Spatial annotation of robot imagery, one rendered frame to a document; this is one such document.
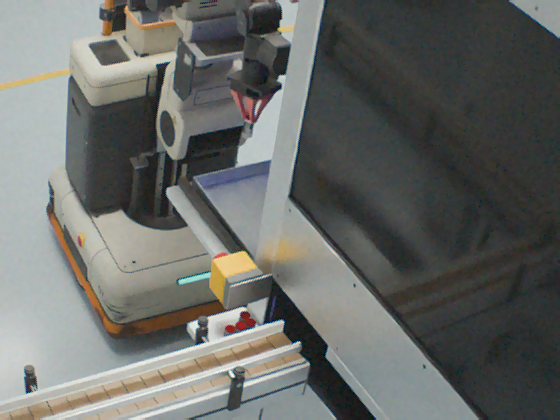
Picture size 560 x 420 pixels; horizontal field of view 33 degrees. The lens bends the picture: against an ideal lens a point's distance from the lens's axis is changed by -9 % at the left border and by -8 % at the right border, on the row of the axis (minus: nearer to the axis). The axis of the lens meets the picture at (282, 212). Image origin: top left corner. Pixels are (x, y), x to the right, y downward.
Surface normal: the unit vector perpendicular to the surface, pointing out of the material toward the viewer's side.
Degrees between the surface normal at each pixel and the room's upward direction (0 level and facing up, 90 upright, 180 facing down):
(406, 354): 90
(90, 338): 0
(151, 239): 0
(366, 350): 90
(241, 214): 0
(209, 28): 90
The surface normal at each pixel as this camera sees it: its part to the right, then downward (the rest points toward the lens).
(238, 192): 0.14, -0.77
